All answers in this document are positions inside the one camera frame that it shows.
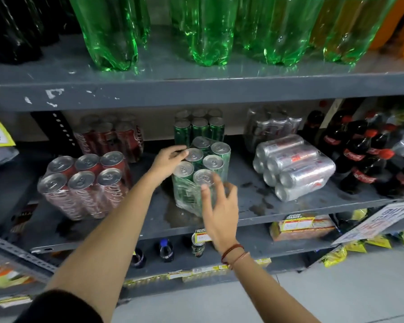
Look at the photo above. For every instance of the person's right hand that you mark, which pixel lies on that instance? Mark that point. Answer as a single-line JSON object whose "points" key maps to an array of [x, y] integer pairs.
{"points": [[224, 220]]}

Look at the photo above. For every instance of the person's left hand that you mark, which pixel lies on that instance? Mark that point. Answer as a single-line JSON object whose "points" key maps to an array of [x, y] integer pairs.
{"points": [[165, 163]]}

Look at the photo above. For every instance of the person's left fingers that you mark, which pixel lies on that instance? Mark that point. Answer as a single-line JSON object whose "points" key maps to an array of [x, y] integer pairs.
{"points": [[179, 154]]}

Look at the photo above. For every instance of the person's right thumb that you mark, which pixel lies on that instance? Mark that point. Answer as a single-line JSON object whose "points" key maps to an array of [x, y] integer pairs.
{"points": [[207, 200]]}

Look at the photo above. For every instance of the green can pack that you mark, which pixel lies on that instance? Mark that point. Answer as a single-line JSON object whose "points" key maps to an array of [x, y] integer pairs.
{"points": [[185, 198], [183, 131]]}

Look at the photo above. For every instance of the person's right forearm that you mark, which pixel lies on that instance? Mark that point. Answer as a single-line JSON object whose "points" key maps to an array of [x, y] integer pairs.
{"points": [[269, 292]]}

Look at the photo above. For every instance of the person's left forearm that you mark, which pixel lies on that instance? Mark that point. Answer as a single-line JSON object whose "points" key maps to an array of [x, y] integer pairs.
{"points": [[111, 238]]}

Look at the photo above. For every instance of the yellow shelf price label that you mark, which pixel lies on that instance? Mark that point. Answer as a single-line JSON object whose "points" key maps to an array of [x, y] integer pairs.
{"points": [[202, 236]]}

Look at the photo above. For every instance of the grey metal shelf board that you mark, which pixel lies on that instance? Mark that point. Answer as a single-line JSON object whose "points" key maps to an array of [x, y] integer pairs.
{"points": [[245, 195], [256, 248], [188, 87]]}

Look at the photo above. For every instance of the small green drink can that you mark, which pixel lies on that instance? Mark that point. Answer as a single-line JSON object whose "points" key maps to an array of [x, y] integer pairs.
{"points": [[197, 248]]}

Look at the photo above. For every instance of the wrapped red can pack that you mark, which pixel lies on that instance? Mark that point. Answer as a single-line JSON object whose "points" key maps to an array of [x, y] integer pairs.
{"points": [[80, 198], [128, 137]]}

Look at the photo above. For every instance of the small blue-capped soda bottle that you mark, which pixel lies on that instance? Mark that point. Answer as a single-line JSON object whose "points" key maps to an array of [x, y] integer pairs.
{"points": [[166, 251]]}

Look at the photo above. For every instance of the wrapped dark can pack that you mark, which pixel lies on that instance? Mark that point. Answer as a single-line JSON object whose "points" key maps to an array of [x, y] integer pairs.
{"points": [[266, 127]]}

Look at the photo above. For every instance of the small dark soda bottle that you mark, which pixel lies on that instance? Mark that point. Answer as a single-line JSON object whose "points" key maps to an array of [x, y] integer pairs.
{"points": [[138, 259]]}

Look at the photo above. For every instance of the brown packet with yellow label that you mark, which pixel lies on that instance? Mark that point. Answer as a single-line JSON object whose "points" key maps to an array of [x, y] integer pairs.
{"points": [[301, 228]]}

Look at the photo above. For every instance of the wrapped silver can pack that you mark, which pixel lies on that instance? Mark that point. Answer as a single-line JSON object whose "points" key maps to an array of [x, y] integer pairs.
{"points": [[299, 164]]}

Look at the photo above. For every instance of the black perforated shelf upright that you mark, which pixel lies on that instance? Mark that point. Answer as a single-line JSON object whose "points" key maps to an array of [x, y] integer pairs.
{"points": [[60, 129]]}

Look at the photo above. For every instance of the row of large green bottles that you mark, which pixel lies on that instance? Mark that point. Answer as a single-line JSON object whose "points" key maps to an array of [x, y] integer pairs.
{"points": [[205, 30]]}

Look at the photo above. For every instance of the group of red-capped cola bottles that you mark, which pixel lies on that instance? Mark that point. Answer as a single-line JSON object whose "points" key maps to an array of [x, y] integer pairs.
{"points": [[353, 154]]}

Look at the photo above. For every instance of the white promotional sign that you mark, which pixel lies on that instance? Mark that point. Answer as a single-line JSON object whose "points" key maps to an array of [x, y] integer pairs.
{"points": [[380, 225]]}

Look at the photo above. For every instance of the grey plastic bag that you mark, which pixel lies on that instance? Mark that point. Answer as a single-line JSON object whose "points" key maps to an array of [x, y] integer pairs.
{"points": [[0, 161]]}

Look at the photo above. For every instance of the black sleeve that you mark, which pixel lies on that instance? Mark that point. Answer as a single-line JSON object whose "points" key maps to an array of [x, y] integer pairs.
{"points": [[60, 307]]}

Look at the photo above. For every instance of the grey perforated angle bar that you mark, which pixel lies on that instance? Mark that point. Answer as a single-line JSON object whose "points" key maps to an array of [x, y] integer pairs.
{"points": [[23, 255]]}

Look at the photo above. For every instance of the row of large dark bottles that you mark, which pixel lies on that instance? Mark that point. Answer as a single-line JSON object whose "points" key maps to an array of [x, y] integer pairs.
{"points": [[13, 26]]}

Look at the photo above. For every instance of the orange snack packets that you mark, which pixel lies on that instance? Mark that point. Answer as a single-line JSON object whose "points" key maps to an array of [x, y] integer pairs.
{"points": [[5, 274]]}

